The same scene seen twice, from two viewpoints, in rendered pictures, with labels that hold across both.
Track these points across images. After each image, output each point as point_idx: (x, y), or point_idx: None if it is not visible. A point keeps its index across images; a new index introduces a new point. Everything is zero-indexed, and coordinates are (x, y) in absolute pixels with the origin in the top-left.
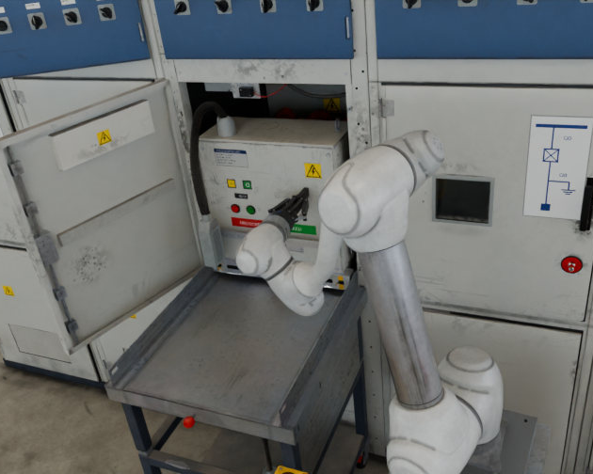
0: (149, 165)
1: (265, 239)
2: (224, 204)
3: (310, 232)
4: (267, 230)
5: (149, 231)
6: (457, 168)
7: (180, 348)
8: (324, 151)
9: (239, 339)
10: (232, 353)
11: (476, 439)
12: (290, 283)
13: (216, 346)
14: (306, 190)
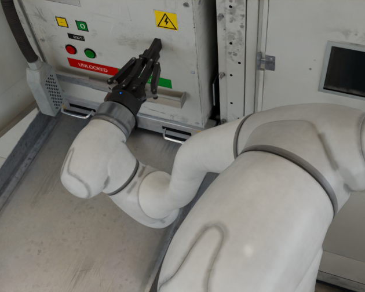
0: None
1: (99, 153)
2: (57, 43)
3: (164, 85)
4: (102, 137)
5: None
6: None
7: (17, 223)
8: (181, 0)
9: (84, 212)
10: (75, 234)
11: None
12: (135, 205)
13: (57, 222)
14: (157, 44)
